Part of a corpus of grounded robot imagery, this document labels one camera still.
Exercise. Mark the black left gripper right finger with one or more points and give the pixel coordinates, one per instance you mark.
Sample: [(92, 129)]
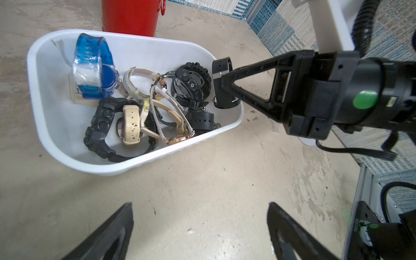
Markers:
[(289, 239)]

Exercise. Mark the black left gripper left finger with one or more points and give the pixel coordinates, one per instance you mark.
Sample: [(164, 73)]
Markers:
[(110, 240)]

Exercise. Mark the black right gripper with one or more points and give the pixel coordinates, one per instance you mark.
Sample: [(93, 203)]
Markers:
[(303, 89)]

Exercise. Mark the dark brown round watch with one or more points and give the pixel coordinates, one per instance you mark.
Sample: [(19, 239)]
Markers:
[(224, 99)]

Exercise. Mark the black analog watch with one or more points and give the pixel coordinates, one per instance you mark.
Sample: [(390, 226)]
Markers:
[(202, 121)]

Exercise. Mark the black chunky watch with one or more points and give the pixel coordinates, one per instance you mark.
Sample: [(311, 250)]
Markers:
[(100, 125)]

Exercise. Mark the white plastic storage box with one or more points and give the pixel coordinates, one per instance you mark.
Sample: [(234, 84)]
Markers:
[(61, 124)]

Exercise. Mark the silver metal watch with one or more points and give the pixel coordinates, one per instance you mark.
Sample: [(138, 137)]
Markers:
[(183, 127)]

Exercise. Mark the blue strap watch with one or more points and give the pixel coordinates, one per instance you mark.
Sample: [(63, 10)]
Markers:
[(93, 68)]

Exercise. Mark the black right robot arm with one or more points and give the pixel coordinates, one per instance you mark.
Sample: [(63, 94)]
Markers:
[(381, 94)]

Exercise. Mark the white adhesive tape roll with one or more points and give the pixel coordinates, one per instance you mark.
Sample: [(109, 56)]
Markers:
[(307, 141)]

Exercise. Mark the red metal pen bucket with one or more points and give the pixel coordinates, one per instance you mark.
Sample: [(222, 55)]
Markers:
[(132, 17)]

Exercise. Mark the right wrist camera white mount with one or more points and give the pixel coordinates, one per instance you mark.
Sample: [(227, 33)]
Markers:
[(333, 22)]

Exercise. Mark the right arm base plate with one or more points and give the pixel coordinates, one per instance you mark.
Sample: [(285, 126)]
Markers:
[(358, 243)]

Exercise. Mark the aluminium front rail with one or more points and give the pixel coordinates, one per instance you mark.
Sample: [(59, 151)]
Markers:
[(379, 228)]

